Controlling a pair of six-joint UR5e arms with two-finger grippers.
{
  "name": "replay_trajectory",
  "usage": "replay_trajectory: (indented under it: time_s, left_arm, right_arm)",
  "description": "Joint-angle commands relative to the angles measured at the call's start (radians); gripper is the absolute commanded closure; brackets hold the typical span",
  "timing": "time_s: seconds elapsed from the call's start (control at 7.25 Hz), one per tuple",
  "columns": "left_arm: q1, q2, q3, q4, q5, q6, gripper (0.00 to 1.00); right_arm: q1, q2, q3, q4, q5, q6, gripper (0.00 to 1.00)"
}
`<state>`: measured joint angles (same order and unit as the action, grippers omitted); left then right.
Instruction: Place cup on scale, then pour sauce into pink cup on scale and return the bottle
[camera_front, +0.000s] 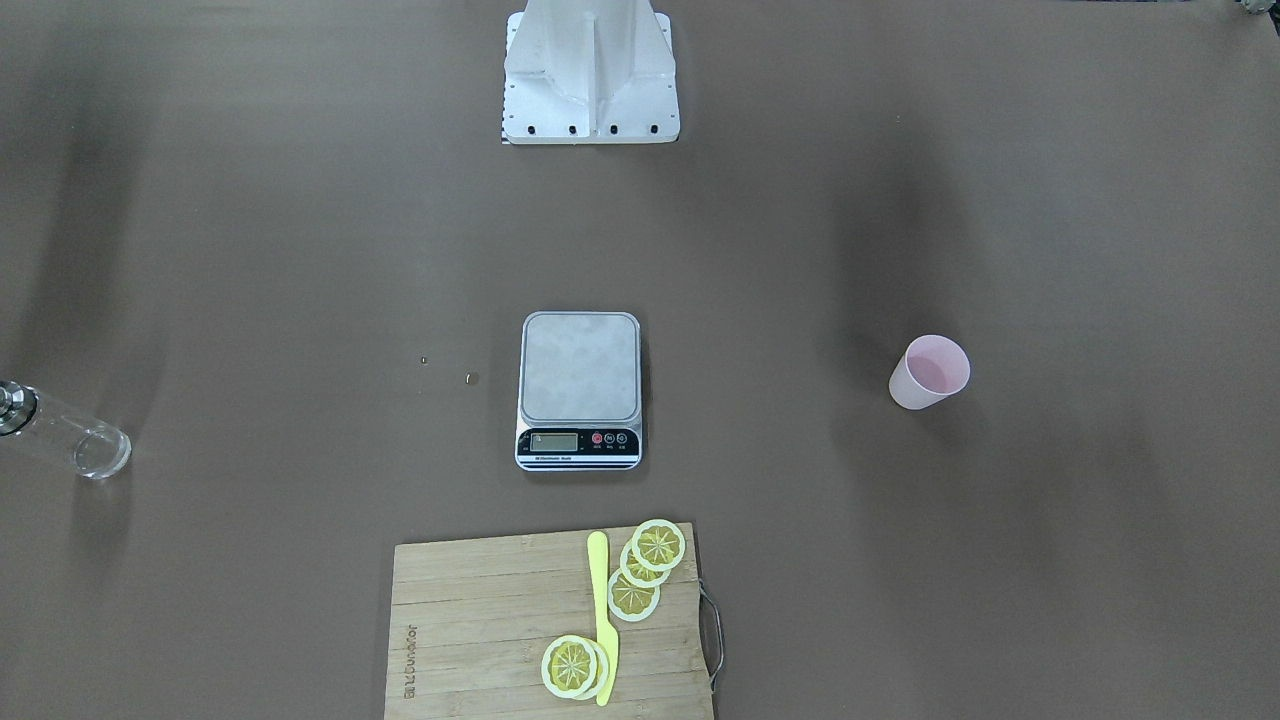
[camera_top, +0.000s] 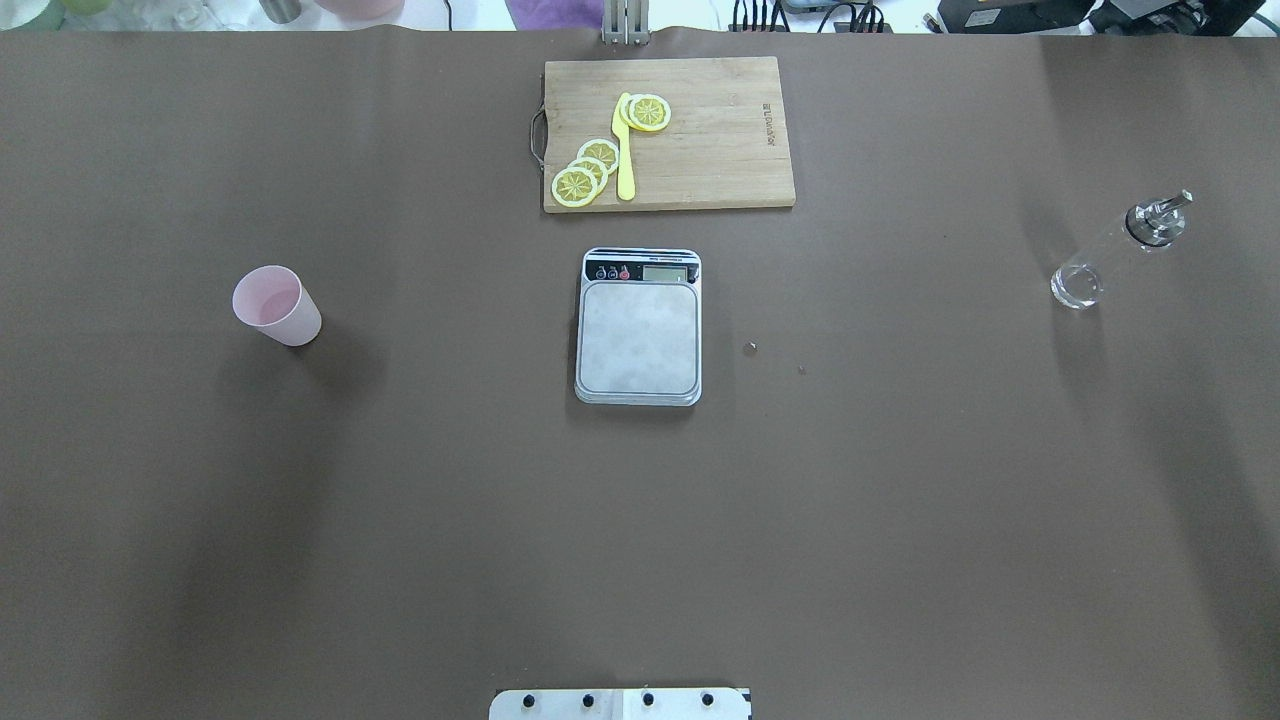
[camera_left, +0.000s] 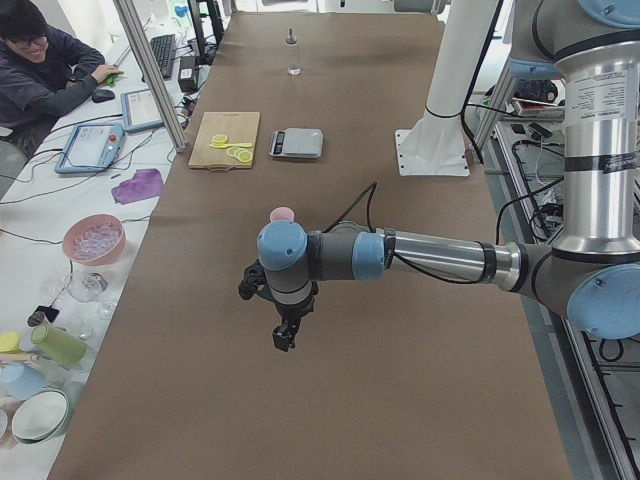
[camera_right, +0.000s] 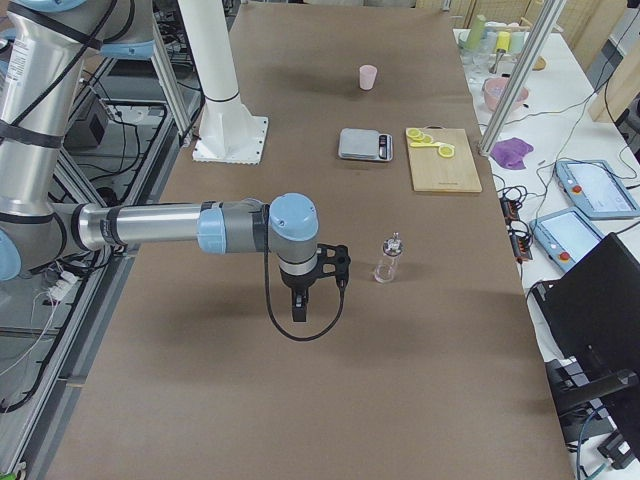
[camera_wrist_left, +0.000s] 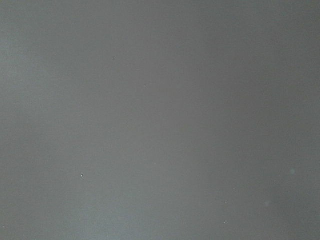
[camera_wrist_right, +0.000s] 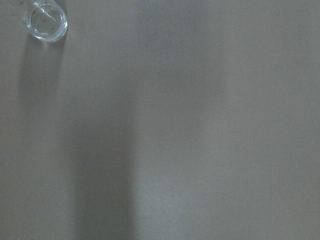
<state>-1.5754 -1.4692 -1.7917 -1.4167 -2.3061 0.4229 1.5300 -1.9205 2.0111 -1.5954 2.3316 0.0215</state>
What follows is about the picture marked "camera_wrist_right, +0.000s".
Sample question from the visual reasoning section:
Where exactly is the clear glass sauce bottle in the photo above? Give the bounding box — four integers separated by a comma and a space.
13, 0, 68, 43

